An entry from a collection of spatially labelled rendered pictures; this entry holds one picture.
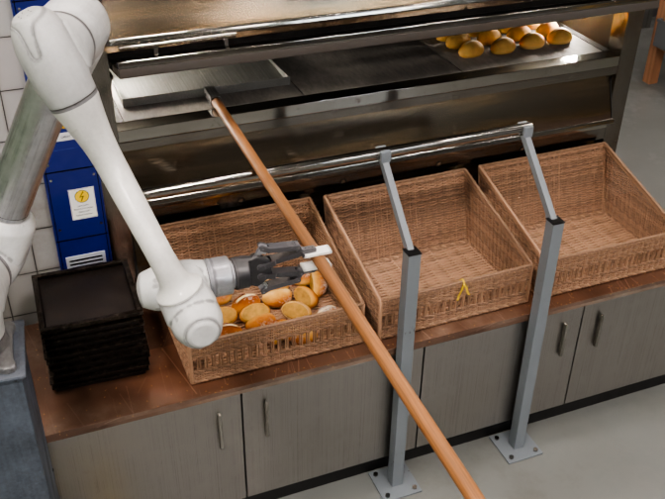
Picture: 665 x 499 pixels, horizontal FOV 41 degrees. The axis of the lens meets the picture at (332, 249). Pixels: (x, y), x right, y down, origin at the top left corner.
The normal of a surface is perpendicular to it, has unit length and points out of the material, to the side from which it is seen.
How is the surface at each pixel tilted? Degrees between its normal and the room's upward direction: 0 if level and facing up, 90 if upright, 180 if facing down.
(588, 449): 0
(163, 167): 70
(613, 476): 0
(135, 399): 0
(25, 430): 90
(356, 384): 90
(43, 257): 90
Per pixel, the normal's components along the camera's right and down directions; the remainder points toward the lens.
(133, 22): 0.36, 0.20
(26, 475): 0.29, 0.53
